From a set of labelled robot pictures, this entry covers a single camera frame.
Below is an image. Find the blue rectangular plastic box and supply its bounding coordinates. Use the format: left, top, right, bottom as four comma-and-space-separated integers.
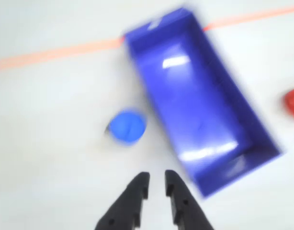
123, 7, 288, 198

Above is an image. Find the orange tape strip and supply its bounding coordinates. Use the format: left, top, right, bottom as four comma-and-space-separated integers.
0, 4, 294, 72

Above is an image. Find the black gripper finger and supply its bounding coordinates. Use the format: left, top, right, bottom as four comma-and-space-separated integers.
165, 170, 215, 230
94, 172, 150, 230

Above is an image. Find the red rubber duck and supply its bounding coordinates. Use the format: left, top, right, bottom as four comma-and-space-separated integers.
281, 87, 294, 118

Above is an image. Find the blue rubber duck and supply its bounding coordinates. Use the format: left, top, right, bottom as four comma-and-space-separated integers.
106, 110, 147, 144

